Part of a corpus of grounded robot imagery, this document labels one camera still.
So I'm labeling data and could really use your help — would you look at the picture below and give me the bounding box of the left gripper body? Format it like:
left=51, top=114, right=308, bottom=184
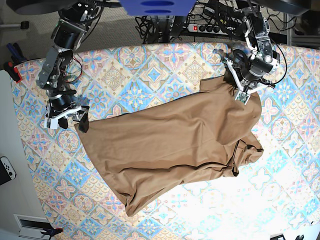
left=223, top=58, right=275, bottom=96

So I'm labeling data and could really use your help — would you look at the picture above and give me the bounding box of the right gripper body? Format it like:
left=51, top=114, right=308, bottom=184
left=44, top=104, right=90, bottom=123

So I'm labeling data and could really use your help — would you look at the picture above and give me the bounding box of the brown t-shirt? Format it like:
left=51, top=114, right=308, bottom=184
left=78, top=77, right=264, bottom=217

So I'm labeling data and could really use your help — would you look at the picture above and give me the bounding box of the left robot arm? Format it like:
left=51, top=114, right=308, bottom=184
left=223, top=5, right=280, bottom=104

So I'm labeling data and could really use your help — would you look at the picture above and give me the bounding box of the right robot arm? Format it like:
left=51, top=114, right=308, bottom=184
left=36, top=0, right=103, bottom=133

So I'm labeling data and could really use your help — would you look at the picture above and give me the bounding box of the white power strip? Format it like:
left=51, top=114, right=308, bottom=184
left=187, top=23, right=225, bottom=35

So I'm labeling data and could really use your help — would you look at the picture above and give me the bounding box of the white game controller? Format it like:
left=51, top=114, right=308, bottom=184
left=0, top=156, right=17, bottom=180

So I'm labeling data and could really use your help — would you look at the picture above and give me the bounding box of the red black table clamp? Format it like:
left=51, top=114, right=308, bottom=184
left=3, top=61, right=22, bottom=84

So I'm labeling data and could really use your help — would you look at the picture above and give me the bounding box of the orange black bottom clamp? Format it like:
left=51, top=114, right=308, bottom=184
left=40, top=228, right=64, bottom=238

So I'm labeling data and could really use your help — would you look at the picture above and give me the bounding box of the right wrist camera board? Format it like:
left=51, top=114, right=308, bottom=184
left=44, top=118, right=59, bottom=130

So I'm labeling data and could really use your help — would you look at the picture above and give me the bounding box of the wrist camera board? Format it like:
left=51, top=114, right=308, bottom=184
left=44, top=118, right=59, bottom=130
left=235, top=91, right=251, bottom=105

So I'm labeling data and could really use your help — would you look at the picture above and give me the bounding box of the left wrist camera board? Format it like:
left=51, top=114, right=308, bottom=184
left=235, top=91, right=251, bottom=105

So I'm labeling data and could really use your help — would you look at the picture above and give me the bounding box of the blue handled clamp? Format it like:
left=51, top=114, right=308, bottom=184
left=6, top=42, right=27, bottom=65

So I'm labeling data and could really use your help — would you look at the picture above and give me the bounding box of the white wall vent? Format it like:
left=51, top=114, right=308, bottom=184
left=13, top=214, right=51, bottom=240

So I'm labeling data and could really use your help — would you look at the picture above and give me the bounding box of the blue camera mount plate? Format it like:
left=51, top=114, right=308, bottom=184
left=119, top=0, right=196, bottom=16

